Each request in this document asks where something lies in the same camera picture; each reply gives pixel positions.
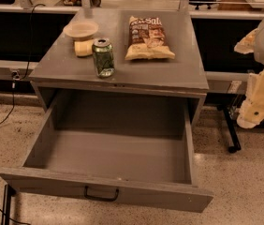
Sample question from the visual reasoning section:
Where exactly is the chip bag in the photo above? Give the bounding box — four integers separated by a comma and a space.
125, 16, 175, 60

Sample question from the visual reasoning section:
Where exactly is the black cable bottom left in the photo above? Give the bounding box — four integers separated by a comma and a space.
0, 185, 30, 225

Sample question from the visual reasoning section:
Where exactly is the green soda can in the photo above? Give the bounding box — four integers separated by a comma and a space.
92, 38, 115, 78

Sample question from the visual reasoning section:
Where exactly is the yellow sponge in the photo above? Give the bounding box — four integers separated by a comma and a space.
74, 39, 94, 57

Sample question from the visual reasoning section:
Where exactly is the black cable on floor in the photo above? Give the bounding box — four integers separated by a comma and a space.
0, 3, 46, 135

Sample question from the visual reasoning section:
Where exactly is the black drawer handle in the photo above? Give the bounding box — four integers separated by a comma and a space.
83, 186, 119, 203

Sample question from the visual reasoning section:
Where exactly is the grey cabinet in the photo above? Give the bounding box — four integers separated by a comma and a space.
30, 8, 209, 123

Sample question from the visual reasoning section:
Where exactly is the open grey top drawer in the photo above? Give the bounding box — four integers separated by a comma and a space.
0, 90, 213, 212

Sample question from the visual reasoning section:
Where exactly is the beige shallow bowl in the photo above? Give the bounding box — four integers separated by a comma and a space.
63, 21, 98, 40

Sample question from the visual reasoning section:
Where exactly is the black stand leg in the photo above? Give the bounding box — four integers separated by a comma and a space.
223, 107, 242, 153

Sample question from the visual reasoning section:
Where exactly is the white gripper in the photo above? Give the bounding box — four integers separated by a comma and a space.
234, 19, 264, 128

